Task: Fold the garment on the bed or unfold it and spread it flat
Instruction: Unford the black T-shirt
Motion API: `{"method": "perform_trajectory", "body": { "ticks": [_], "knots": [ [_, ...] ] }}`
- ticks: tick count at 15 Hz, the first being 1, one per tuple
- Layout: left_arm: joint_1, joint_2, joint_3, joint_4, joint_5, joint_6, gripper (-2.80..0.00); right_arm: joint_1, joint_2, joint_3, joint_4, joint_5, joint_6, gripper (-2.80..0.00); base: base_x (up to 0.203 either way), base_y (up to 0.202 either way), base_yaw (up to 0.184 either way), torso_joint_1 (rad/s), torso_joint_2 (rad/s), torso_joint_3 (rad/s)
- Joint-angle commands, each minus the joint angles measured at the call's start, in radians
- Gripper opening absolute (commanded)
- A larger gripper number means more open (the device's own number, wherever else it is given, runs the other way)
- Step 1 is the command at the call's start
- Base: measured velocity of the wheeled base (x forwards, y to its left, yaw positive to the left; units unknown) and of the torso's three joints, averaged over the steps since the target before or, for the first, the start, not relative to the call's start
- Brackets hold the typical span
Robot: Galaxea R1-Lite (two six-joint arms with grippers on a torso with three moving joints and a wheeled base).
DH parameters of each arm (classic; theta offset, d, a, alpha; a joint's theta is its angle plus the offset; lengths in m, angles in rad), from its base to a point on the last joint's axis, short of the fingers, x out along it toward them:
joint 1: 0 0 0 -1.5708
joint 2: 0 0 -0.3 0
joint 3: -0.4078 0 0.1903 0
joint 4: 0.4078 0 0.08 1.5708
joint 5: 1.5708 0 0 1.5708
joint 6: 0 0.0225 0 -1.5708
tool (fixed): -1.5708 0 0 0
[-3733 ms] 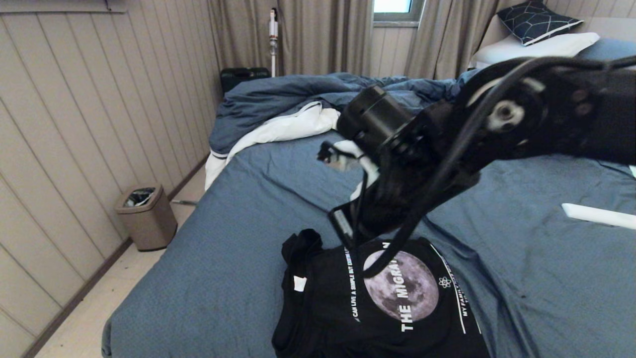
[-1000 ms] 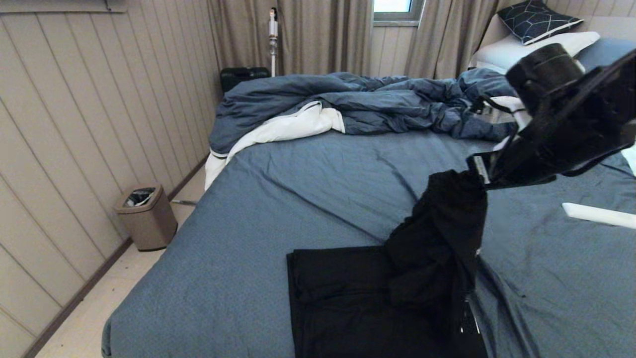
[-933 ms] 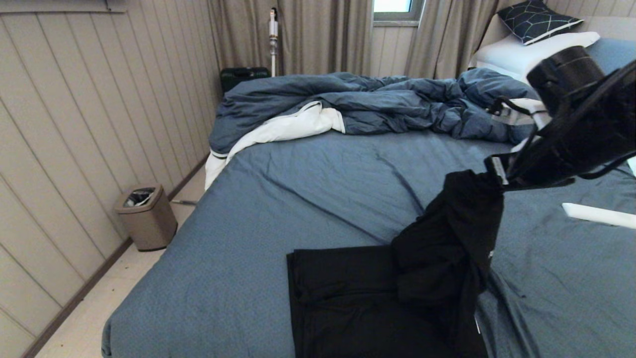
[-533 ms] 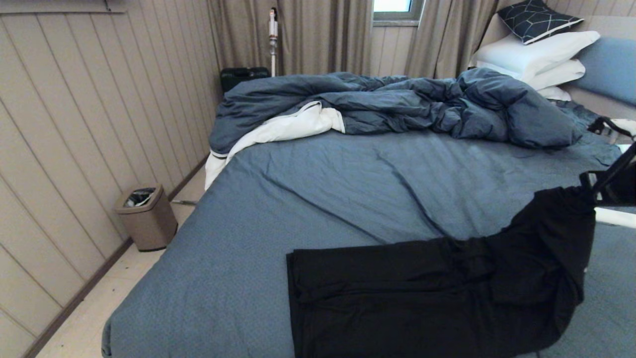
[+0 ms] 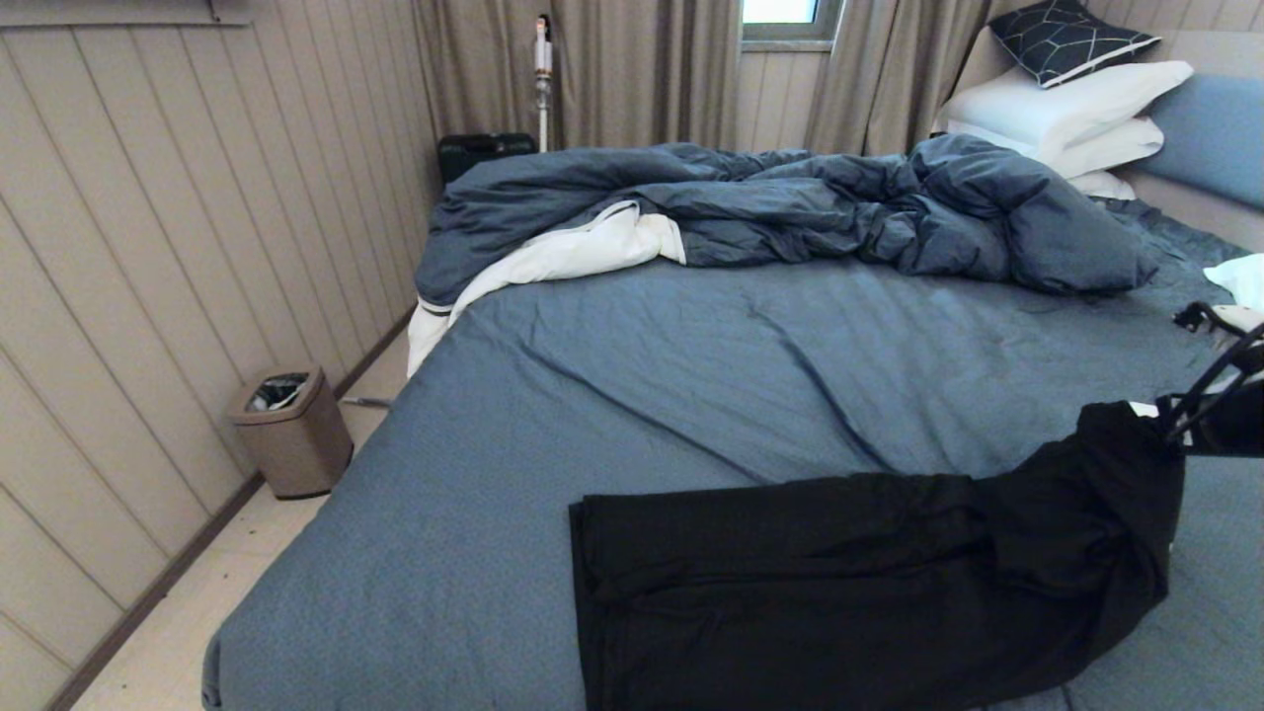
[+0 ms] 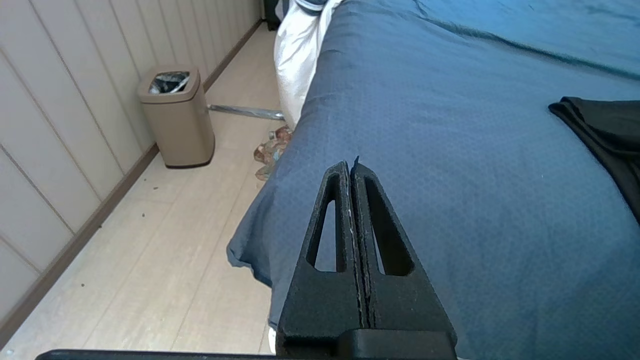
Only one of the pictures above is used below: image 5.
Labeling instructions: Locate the dark patterned pillow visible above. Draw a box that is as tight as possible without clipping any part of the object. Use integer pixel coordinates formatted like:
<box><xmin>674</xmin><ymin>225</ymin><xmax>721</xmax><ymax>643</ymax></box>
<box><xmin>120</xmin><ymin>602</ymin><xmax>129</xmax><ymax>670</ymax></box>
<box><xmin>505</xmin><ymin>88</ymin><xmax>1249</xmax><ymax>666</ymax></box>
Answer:
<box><xmin>987</xmin><ymin>0</ymin><xmax>1162</xmax><ymax>90</ymax></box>

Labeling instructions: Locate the beige curtain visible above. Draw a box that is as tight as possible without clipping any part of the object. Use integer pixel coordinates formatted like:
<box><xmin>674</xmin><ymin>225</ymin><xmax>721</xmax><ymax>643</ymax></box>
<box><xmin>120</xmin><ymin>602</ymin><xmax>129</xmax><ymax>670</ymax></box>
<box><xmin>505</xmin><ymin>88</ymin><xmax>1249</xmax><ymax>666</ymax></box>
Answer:
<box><xmin>410</xmin><ymin>0</ymin><xmax>742</xmax><ymax>154</ymax></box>
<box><xmin>805</xmin><ymin>0</ymin><xmax>1038</xmax><ymax>159</ymax></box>

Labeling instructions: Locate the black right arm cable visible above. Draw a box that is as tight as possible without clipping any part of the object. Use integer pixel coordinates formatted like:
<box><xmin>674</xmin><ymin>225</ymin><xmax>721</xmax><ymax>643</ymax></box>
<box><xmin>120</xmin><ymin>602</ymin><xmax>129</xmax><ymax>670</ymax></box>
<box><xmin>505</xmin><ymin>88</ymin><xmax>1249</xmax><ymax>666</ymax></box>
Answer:
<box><xmin>1165</xmin><ymin>326</ymin><xmax>1264</xmax><ymax>440</ymax></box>

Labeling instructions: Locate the white cloth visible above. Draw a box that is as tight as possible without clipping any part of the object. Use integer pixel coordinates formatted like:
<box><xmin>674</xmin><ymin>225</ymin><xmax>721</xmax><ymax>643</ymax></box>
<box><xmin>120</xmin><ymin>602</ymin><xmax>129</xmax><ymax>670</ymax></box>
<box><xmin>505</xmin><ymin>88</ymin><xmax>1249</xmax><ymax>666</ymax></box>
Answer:
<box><xmin>1203</xmin><ymin>253</ymin><xmax>1264</xmax><ymax>315</ymax></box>

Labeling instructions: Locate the blue bed sheet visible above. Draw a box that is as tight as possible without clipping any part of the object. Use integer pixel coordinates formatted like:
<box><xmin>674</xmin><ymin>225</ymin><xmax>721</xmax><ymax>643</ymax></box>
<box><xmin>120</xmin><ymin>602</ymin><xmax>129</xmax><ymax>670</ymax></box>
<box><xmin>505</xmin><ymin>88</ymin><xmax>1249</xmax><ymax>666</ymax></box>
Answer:
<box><xmin>202</xmin><ymin>197</ymin><xmax>1264</xmax><ymax>711</ymax></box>

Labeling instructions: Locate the black hard case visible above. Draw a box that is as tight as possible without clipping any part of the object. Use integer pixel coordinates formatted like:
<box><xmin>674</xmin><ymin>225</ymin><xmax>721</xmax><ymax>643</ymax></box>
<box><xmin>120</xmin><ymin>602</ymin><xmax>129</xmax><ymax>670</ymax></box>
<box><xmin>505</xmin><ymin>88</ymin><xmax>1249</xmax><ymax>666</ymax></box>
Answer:
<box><xmin>437</xmin><ymin>132</ymin><xmax>539</xmax><ymax>184</ymax></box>

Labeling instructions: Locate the white pillow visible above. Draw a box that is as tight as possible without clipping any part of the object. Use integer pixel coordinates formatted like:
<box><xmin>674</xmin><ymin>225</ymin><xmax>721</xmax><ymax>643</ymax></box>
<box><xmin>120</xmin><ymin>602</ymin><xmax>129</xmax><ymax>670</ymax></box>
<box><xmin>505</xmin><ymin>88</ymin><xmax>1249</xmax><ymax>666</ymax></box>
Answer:
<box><xmin>938</xmin><ymin>59</ymin><xmax>1194</xmax><ymax>154</ymax></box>
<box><xmin>1066</xmin><ymin>170</ymin><xmax>1137</xmax><ymax>201</ymax></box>
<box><xmin>946</xmin><ymin>117</ymin><xmax>1166</xmax><ymax>181</ymax></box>

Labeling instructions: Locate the beige upholstered bed frame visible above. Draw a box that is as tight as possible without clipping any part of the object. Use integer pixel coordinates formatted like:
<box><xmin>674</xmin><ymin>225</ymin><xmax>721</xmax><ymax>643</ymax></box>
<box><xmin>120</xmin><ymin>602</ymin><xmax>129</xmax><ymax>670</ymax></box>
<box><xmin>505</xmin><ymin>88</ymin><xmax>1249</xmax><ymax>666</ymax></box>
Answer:
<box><xmin>933</xmin><ymin>25</ymin><xmax>1264</xmax><ymax>255</ymax></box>

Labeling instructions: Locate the blue headboard cushion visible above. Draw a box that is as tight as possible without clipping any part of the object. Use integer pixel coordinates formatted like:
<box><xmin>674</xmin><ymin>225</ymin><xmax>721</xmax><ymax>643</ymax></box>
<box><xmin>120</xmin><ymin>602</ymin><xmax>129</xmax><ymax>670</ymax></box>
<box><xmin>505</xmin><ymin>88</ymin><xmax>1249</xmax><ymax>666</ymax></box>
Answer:
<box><xmin>1145</xmin><ymin>71</ymin><xmax>1264</xmax><ymax>211</ymax></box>

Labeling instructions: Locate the crumpled blue duvet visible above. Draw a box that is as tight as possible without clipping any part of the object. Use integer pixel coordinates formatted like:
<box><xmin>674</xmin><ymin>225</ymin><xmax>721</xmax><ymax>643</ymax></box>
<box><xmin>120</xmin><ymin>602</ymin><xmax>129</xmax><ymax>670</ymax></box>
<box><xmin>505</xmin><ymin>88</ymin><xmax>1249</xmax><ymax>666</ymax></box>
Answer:
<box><xmin>415</xmin><ymin>133</ymin><xmax>1158</xmax><ymax>307</ymax></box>

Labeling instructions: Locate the brown trash bin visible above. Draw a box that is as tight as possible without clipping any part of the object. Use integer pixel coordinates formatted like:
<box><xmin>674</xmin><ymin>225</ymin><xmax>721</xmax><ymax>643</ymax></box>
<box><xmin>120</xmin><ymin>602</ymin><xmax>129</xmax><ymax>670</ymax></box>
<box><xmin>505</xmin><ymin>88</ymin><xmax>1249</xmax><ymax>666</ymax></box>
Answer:
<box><xmin>229</xmin><ymin>366</ymin><xmax>355</xmax><ymax>500</ymax></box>

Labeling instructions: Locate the white sheet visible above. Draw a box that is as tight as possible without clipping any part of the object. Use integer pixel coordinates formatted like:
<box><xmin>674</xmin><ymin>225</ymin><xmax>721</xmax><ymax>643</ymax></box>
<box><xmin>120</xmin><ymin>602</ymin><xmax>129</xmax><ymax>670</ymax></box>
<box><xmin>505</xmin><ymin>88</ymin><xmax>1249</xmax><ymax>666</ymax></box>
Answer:
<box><xmin>407</xmin><ymin>200</ymin><xmax>687</xmax><ymax>378</ymax></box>

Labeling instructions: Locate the black moon print T-shirt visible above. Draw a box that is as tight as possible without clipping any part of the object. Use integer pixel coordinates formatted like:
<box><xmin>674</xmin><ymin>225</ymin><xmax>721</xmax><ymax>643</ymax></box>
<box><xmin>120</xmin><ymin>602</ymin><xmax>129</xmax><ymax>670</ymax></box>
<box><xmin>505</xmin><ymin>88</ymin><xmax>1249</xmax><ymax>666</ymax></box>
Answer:
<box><xmin>568</xmin><ymin>400</ymin><xmax>1186</xmax><ymax>711</ymax></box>

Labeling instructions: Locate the white stick vacuum cleaner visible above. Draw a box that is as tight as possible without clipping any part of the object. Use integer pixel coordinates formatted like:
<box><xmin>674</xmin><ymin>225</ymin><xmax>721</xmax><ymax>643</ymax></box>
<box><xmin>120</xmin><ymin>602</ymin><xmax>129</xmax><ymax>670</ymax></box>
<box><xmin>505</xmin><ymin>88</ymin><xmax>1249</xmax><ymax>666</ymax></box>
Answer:
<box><xmin>533</xmin><ymin>14</ymin><xmax>554</xmax><ymax>154</ymax></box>

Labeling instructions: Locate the grey framed window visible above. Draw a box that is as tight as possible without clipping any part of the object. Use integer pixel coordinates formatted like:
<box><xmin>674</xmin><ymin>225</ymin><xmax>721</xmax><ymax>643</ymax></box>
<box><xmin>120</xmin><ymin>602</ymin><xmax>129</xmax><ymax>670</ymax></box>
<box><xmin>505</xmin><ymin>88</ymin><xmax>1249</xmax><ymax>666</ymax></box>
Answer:
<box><xmin>741</xmin><ymin>0</ymin><xmax>845</xmax><ymax>45</ymax></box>

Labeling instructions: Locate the black bin liner bag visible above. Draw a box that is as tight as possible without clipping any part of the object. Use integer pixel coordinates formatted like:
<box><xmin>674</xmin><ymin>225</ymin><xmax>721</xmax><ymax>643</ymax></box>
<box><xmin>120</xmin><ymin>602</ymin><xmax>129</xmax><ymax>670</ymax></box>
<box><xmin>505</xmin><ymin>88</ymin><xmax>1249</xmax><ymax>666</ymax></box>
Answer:
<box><xmin>247</xmin><ymin>373</ymin><xmax>310</xmax><ymax>413</ymax></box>

